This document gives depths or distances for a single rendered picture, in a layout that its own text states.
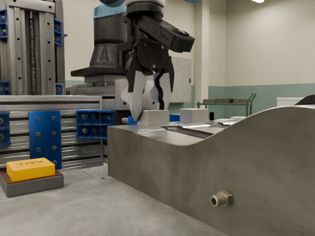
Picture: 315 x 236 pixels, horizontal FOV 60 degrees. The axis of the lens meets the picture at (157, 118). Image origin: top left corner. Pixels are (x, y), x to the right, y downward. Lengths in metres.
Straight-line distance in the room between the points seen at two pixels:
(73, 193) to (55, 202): 0.04
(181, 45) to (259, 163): 0.25
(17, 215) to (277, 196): 0.29
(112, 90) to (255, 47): 8.16
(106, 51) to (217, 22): 8.46
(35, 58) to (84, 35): 5.37
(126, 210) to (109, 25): 0.73
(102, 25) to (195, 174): 0.75
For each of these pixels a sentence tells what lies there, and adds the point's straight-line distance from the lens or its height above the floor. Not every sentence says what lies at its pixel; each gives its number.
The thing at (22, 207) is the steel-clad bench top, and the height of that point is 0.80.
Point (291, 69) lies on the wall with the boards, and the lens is 8.28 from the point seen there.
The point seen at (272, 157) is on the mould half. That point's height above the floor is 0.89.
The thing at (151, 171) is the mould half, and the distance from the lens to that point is 0.39.
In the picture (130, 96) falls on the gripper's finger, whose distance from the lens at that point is 0.50.
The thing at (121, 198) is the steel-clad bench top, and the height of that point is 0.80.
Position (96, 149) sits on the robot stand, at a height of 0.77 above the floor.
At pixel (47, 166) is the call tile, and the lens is 0.46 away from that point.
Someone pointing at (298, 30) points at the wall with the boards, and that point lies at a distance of 8.37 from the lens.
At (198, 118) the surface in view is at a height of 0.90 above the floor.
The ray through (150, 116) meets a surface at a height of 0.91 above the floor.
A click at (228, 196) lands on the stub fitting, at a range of 0.29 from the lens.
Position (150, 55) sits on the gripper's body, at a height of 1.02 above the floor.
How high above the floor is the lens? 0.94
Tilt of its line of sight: 4 degrees down
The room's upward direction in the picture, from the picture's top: straight up
